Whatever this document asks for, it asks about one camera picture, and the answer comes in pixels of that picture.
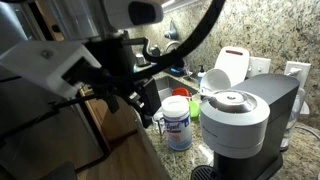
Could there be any thick black cable hose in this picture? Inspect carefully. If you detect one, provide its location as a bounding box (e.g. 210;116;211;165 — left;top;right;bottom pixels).
142;0;228;68

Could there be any stainless steel sink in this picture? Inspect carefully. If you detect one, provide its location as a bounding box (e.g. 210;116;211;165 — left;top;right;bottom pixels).
154;74;200;102

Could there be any thin black cable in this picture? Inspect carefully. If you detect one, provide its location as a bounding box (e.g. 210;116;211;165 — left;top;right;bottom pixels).
0;94;113;143

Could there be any blue sponge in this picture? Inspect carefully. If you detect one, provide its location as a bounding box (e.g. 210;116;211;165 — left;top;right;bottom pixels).
168;64;192;78

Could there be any steel kitchen faucet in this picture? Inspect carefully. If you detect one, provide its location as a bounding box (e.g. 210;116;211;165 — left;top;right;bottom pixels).
163;19;183;54

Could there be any white ceramic bowl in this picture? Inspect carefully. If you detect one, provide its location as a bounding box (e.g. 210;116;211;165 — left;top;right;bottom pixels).
199;68;233;98

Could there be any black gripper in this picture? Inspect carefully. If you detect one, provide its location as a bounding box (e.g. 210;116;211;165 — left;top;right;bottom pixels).
84;31;163;130

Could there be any white power cord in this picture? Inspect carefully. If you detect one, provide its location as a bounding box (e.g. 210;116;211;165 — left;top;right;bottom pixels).
294;122;320;142

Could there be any white wall plate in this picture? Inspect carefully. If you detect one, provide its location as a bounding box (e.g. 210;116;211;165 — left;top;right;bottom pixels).
247;56;272;80

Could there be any bright green plastic item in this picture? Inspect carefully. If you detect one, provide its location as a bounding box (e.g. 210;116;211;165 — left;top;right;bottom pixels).
188;98;201;120

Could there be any stainless steel appliance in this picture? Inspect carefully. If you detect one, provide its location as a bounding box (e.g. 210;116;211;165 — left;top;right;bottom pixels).
0;74;106;176

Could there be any grey and black coffee machine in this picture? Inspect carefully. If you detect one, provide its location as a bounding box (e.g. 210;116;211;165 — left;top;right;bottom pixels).
190;73;308;180

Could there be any Lysol wipes container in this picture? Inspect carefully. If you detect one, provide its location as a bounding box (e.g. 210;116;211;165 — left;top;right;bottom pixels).
161;95;194;152

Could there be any white wall outlet with plug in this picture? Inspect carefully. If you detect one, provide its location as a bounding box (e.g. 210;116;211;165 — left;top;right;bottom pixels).
283;60;312;90

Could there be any blue label soap bottle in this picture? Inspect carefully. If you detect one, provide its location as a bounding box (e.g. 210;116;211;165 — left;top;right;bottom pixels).
197;64;207;90

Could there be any orange plastic container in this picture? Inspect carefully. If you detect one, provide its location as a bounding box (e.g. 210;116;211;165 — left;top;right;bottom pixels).
171;87;191;99

